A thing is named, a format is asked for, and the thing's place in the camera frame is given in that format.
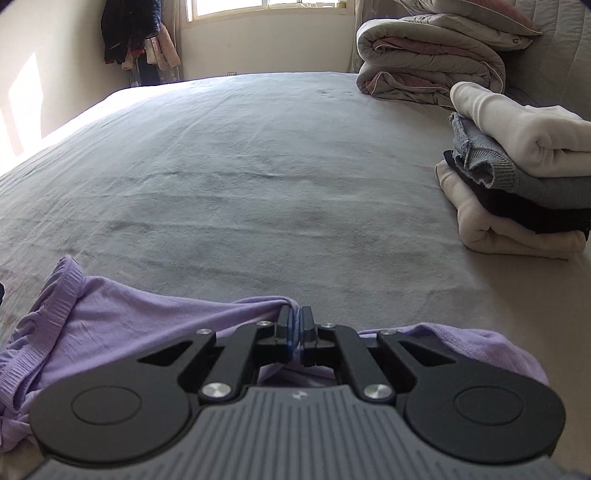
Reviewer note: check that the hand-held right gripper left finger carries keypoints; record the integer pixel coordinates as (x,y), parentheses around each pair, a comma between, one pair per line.
(287,334)

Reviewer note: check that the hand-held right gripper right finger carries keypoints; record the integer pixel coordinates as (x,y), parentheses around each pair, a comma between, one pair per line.
(304,337)

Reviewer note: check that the lilac pants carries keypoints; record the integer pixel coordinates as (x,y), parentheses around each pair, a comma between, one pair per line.
(115,314)

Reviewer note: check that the beige folded garment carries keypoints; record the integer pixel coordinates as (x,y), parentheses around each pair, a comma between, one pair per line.
(485,226)

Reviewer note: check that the grey folded knit sweater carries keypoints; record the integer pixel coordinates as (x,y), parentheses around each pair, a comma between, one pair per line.
(489,170)

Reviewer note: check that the black folded garment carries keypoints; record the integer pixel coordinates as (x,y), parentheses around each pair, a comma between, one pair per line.
(531,212)

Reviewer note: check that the white folded sweatshirt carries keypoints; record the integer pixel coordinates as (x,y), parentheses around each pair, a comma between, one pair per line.
(531,134)

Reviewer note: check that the folded grey pink quilt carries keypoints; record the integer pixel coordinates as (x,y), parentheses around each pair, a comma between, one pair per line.
(425,55)

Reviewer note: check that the pink hanging coat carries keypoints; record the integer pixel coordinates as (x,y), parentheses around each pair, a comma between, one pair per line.
(164,50)

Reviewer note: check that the window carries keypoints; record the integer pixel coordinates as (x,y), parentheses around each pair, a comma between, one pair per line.
(258,7)

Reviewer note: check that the grey star curtain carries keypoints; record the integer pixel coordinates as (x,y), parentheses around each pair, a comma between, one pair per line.
(178,14)
(367,9)

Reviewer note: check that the dark navy hanging jacket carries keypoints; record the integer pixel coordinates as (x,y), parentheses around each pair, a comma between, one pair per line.
(129,27)

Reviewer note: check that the grey pillow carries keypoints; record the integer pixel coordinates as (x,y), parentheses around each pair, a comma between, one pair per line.
(498,27)

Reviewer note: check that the grey quilted headboard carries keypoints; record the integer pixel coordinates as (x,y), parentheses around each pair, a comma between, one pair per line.
(563,46)

